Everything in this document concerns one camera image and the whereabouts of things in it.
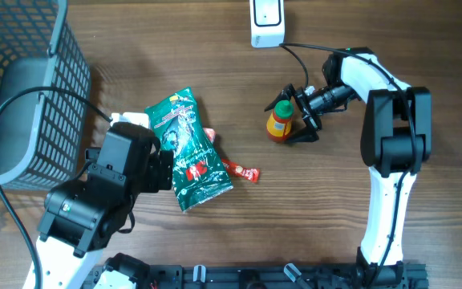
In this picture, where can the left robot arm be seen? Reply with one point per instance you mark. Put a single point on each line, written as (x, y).
(81, 216)

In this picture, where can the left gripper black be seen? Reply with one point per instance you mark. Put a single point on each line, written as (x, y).
(159, 173)

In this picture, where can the small red white candy pack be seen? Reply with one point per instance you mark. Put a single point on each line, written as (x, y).
(210, 133)

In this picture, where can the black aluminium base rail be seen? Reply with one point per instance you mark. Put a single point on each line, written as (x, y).
(255, 277)

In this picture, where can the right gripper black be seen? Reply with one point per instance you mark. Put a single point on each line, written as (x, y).
(300, 94)

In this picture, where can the grey plastic mesh basket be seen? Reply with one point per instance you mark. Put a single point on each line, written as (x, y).
(40, 132)

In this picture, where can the dark green snack bag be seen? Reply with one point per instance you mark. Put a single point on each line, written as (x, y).
(198, 173)

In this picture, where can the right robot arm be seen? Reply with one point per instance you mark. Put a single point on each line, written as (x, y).
(396, 140)

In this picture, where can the white barcode scanner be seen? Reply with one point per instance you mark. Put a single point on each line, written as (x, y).
(267, 23)

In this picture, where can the sauce bottle green cap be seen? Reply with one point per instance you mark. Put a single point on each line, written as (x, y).
(279, 124)

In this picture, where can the red coffee stick sachet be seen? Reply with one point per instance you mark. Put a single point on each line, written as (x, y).
(250, 174)

